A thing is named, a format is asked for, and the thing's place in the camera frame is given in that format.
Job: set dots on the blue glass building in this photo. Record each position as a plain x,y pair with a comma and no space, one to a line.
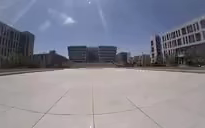
91,54

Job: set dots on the group of low buildings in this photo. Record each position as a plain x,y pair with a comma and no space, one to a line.
136,60

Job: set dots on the pale concrete slab plaza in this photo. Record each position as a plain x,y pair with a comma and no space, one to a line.
103,90

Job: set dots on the low dark building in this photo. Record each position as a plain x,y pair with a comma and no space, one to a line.
51,59

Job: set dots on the dark low border strip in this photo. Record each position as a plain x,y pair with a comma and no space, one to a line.
193,70

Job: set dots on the white building with window rows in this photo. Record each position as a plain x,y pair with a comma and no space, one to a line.
186,38

